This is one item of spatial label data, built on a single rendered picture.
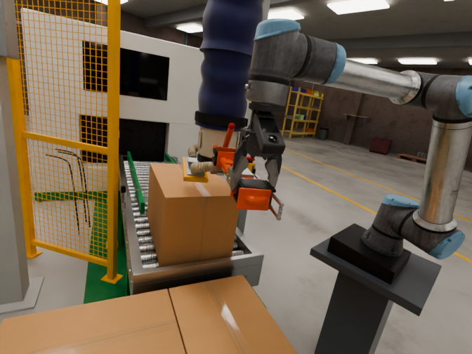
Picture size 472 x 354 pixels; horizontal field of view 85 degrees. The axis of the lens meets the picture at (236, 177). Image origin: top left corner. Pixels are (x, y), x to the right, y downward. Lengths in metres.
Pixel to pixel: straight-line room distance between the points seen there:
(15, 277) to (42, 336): 0.97
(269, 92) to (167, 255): 1.05
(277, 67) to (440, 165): 0.77
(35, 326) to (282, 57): 1.21
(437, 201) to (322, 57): 0.81
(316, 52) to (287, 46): 0.07
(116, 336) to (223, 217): 0.68
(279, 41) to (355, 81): 0.39
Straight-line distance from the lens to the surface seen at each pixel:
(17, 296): 2.26
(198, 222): 1.36
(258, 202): 0.56
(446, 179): 1.20
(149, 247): 1.64
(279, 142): 0.52
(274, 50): 0.58
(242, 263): 1.51
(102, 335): 1.21
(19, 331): 1.31
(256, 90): 0.57
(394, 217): 1.43
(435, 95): 1.10
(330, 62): 0.65
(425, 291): 1.49
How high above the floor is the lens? 1.43
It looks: 16 degrees down
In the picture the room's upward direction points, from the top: 8 degrees clockwise
